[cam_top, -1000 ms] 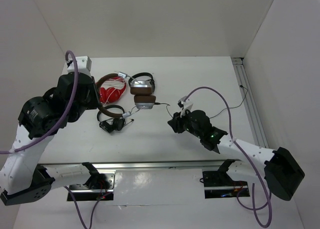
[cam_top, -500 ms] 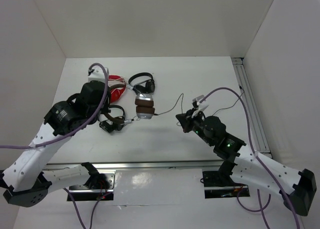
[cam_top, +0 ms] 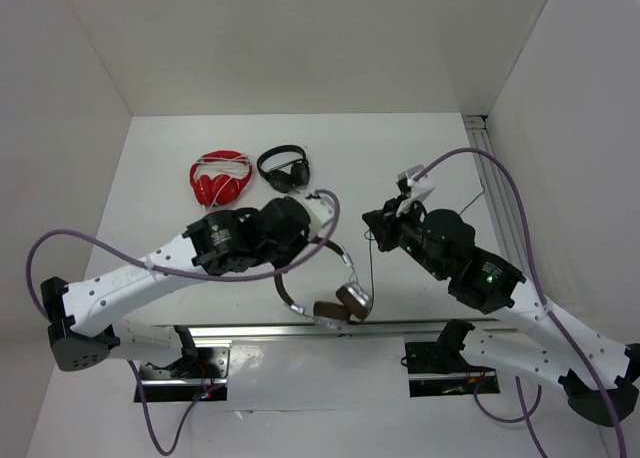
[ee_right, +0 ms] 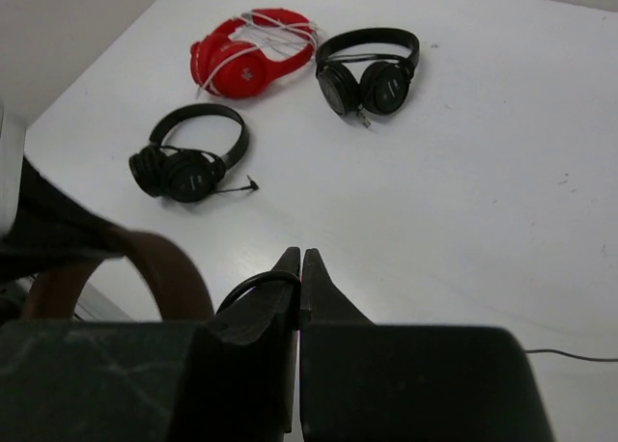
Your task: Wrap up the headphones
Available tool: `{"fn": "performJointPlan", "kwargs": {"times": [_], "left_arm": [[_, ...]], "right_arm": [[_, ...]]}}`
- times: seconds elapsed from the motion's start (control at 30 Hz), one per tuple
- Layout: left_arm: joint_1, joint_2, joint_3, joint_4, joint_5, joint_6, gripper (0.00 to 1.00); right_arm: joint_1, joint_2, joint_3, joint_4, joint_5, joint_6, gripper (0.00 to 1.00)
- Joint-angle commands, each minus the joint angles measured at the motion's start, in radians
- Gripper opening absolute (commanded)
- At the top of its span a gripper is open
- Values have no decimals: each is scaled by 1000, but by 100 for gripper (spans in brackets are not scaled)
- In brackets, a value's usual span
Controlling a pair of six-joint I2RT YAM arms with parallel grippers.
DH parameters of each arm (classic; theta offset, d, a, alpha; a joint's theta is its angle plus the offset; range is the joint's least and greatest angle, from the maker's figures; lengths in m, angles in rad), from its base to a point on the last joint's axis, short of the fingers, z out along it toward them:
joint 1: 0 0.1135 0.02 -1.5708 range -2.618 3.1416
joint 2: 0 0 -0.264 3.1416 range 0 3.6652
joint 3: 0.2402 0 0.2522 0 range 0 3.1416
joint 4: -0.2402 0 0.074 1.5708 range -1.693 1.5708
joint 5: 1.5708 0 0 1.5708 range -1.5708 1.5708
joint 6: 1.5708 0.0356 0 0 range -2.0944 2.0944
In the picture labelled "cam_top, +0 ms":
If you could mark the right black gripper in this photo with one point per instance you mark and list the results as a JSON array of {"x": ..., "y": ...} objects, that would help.
[{"x": 382, "y": 223}]

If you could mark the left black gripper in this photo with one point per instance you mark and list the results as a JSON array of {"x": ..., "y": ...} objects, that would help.
[{"x": 300, "y": 239}]

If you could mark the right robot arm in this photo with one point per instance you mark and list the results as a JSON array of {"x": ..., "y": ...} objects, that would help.
[{"x": 593, "y": 372}]

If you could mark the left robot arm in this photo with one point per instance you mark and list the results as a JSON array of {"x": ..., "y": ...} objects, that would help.
[{"x": 87, "y": 320}]

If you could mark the black headphones far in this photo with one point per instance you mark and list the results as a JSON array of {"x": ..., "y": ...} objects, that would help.
[{"x": 287, "y": 177}]

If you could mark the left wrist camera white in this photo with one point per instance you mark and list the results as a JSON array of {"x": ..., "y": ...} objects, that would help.
[{"x": 319, "y": 209}]

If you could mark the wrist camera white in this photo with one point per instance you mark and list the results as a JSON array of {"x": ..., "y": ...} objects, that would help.
[
  {"x": 414, "y": 185},
  {"x": 319, "y": 209}
]

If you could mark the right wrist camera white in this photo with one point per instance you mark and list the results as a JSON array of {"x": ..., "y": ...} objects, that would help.
[{"x": 414, "y": 185}]

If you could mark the aluminium rail right side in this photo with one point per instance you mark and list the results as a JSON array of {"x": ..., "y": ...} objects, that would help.
[{"x": 498, "y": 195}]

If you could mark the aluminium rail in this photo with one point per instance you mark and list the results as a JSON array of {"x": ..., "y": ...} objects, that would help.
[
  {"x": 498, "y": 195},
  {"x": 308, "y": 330}
]

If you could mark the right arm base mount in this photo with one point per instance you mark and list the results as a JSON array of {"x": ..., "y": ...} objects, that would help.
[{"x": 432, "y": 373}]

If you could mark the aluminium rail front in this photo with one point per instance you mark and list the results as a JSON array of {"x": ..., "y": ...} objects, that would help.
[{"x": 308, "y": 330}]

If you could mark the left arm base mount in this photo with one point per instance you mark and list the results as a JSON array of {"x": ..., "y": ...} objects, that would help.
[{"x": 206, "y": 379}]

